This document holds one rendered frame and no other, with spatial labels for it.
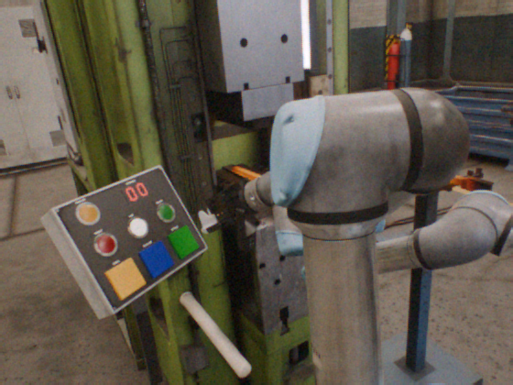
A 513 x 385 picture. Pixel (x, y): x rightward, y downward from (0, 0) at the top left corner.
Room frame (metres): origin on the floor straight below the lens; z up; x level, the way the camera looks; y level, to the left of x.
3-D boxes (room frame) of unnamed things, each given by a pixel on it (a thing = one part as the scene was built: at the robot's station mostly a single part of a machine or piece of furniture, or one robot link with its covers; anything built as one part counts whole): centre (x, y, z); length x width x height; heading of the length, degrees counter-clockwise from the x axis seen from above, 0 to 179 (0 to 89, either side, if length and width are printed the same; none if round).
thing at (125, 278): (0.86, 0.33, 1.01); 0.07 x 0.05 x 0.07; 145
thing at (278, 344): (1.58, -0.01, 0.23); 0.55 x 0.37 x 0.47; 30
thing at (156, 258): (0.94, 0.28, 1.01); 0.07 x 0.05 x 0.07; 145
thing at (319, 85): (1.63, -0.28, 1.27); 0.09 x 0.02 x 0.17; 120
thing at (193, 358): (1.29, 0.30, 0.36); 0.09 x 0.07 x 0.12; 120
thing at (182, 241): (1.02, 0.22, 1.01); 0.07 x 0.05 x 0.07; 145
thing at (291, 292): (1.58, -0.01, 0.69); 0.56 x 0.38 x 0.45; 30
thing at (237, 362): (1.11, 0.19, 0.62); 0.44 x 0.05 x 0.05; 30
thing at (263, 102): (1.54, 0.04, 1.32); 0.42 x 0.20 x 0.10; 30
